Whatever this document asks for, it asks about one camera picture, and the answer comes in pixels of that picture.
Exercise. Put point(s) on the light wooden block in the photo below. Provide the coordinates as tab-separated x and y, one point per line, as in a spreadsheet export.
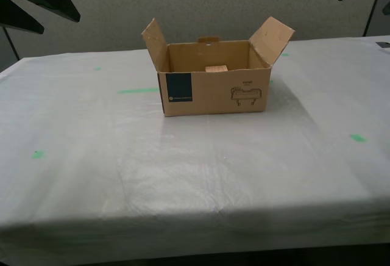
216	68

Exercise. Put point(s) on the brown cardboard box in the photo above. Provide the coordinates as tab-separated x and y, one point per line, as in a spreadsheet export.
213	95

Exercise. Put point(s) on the black table outlet plate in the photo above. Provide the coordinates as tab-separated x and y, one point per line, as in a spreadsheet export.
384	44

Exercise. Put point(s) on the white plastic table cover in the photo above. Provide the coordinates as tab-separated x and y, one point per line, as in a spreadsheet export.
195	171

